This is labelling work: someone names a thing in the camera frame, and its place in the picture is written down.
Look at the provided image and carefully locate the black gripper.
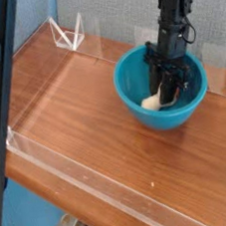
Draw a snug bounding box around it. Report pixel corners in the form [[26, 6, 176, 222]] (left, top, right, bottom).
[[143, 16, 189, 105]]

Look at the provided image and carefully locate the white brown toy mushroom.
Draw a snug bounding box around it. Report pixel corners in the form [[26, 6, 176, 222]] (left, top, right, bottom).
[[141, 87, 179, 111]]

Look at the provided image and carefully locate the blue plastic bowl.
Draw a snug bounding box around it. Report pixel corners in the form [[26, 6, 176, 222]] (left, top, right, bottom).
[[113, 45, 208, 130]]

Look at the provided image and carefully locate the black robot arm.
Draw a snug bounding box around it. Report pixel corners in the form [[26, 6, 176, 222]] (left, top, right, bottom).
[[144, 0, 195, 107]]

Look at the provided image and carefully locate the clear acrylic back barrier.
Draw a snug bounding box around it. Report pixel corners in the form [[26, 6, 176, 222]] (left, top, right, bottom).
[[48, 0, 226, 121]]

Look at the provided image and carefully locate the clear acrylic barrier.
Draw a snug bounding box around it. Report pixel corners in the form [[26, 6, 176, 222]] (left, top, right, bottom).
[[48, 0, 226, 121], [6, 127, 206, 226]]

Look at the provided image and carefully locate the clear acrylic front barrier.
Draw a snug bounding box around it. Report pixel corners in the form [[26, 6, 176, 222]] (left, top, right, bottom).
[[6, 127, 206, 226]]

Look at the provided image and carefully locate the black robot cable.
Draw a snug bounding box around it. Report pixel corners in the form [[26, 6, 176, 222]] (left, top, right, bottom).
[[178, 14, 199, 46]]

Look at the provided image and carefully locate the clear acrylic corner bracket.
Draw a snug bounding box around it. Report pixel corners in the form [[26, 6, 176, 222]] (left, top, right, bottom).
[[49, 13, 85, 52]]

